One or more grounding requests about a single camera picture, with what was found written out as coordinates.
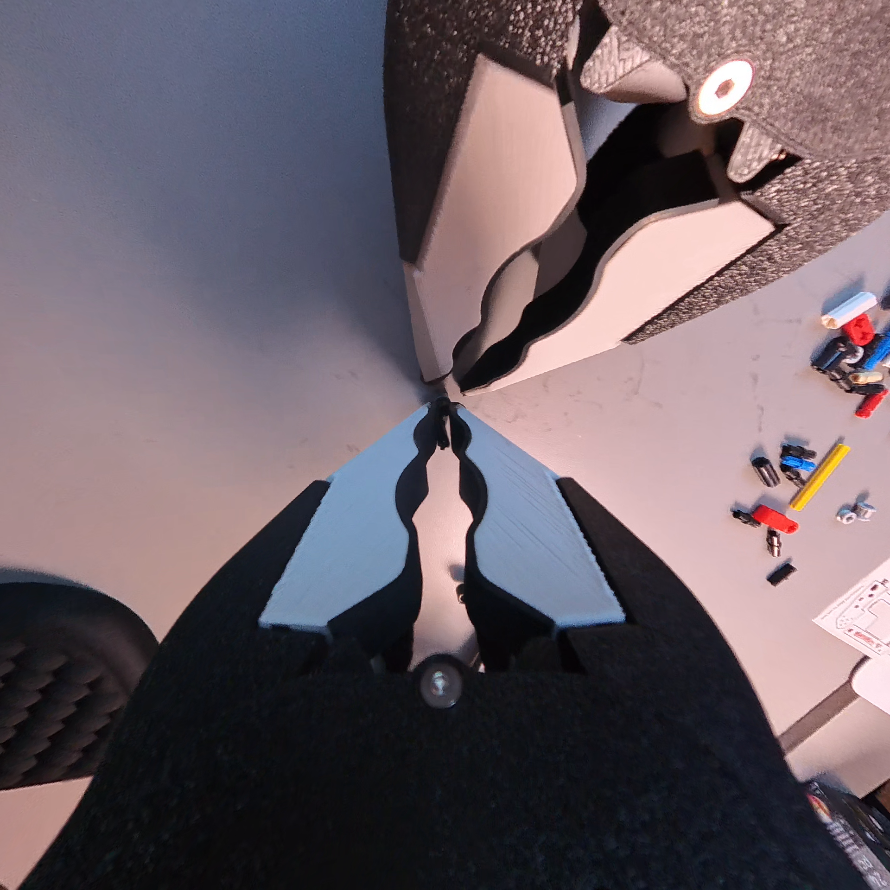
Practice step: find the black toy axle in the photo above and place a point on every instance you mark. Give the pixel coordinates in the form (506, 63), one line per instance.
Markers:
(442, 424)

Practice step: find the yellow toy axle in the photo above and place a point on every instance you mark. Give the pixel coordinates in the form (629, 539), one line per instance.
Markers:
(820, 476)

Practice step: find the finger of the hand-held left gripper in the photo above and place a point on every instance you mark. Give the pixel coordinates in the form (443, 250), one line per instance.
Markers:
(660, 278)
(500, 174)

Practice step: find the person's right forearm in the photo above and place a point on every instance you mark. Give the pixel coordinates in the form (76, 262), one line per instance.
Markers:
(55, 681)

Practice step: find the white book stand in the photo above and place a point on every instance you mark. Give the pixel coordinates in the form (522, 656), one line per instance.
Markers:
(875, 685)

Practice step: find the pile of small toy pieces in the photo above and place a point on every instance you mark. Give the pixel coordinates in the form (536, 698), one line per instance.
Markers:
(852, 354)

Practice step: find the white sticker sheet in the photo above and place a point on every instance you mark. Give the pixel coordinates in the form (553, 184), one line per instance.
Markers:
(862, 619)

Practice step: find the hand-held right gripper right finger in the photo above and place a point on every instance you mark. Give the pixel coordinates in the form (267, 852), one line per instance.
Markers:
(535, 549)

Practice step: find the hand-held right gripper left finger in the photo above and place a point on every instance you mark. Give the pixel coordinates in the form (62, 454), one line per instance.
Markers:
(334, 556)

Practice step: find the red toy beam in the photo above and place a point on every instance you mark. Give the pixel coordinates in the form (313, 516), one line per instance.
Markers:
(775, 518)

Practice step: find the toy truck box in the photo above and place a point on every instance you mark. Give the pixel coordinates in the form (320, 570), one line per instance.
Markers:
(848, 834)

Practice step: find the grey desk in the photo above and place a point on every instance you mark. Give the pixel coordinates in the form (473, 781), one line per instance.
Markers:
(174, 313)

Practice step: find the black toy pin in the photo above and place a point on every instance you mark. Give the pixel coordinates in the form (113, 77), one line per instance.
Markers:
(459, 593)

